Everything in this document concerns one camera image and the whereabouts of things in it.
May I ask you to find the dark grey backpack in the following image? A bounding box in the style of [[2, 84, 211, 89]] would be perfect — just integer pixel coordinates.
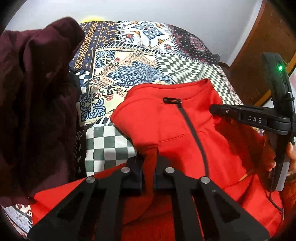
[[212, 54, 221, 65]]

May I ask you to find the red zip jacket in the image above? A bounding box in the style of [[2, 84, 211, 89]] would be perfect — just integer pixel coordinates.
[[36, 79, 287, 240]]

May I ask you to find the patchwork patterned bedspread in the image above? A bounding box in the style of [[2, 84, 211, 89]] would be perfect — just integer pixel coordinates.
[[2, 20, 265, 237]]

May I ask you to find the person's right hand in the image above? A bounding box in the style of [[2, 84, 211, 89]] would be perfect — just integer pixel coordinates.
[[264, 131, 295, 191]]

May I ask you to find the dark maroon garment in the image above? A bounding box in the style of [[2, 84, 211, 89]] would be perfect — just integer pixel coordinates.
[[1, 17, 85, 207]]

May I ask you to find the brown wooden wardrobe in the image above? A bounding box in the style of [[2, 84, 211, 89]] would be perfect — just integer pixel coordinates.
[[227, 0, 296, 107]]

